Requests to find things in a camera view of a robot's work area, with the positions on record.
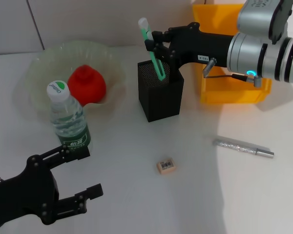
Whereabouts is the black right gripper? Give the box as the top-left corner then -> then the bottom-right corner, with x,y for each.
145,22 -> 234,74

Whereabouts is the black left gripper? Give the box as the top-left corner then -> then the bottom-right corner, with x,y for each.
0,144 -> 104,230

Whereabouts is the green utility knife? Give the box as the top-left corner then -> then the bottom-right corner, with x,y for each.
138,17 -> 167,80

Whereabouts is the clear green-label water bottle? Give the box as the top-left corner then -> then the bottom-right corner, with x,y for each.
46,79 -> 92,152

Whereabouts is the beige eraser with barcode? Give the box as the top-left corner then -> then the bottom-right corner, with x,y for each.
156,157 -> 178,174

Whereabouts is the orange fruit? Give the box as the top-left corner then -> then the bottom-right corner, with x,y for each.
67,64 -> 107,106

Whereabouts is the black mesh pen holder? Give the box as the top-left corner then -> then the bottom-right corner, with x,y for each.
137,55 -> 185,122

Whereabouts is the green glass fruit plate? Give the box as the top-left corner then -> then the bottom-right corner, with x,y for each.
14,40 -> 126,115

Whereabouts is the silver glitter pen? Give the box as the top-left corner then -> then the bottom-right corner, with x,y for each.
212,137 -> 275,158

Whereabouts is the yellow plastic bin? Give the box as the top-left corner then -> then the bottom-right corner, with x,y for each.
191,3 -> 273,105

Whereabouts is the right gripper cable with plug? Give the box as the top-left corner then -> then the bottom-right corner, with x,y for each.
202,58 -> 263,88

